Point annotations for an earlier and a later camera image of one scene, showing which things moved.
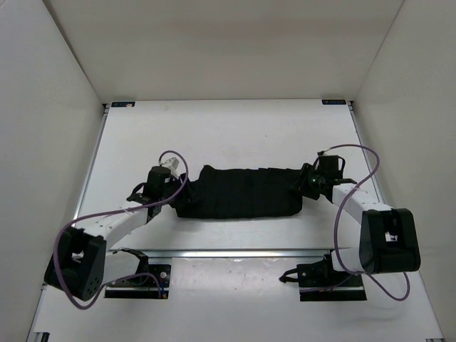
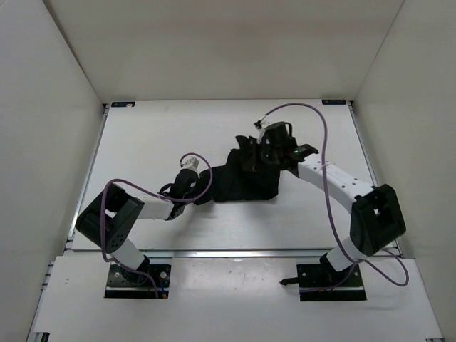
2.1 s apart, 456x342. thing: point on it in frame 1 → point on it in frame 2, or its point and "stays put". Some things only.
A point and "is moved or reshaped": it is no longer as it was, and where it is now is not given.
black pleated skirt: [241, 194] is moved or reshaped
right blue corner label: [333, 102] stays put
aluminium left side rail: [105, 109] stays put
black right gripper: [308, 171] → [263, 143]
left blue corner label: [122, 104] stays put
